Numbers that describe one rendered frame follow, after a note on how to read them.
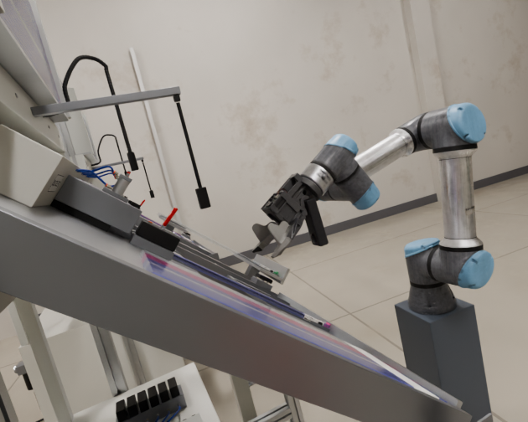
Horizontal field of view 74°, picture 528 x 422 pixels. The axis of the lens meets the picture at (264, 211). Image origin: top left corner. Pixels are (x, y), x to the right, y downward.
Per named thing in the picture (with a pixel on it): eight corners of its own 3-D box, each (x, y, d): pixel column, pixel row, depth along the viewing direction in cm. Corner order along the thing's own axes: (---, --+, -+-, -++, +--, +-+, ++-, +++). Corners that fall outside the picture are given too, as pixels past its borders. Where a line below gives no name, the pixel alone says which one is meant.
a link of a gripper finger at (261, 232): (240, 234, 88) (266, 211, 85) (258, 249, 90) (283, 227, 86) (239, 239, 86) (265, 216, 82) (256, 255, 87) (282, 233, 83)
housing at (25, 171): (63, 222, 91) (91, 174, 93) (6, 249, 45) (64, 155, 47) (30, 207, 88) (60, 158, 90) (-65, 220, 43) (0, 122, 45)
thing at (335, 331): (272, 313, 115) (282, 293, 116) (446, 447, 54) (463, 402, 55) (269, 311, 114) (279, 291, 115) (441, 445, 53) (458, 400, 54)
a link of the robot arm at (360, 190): (359, 191, 99) (335, 163, 95) (388, 189, 89) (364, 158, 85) (344, 211, 97) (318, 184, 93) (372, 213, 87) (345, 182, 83)
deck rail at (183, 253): (270, 311, 116) (278, 294, 117) (272, 313, 115) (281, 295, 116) (50, 211, 91) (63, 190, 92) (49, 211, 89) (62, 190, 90)
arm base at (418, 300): (433, 290, 130) (429, 265, 129) (467, 304, 116) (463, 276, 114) (399, 304, 127) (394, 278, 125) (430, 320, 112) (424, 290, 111)
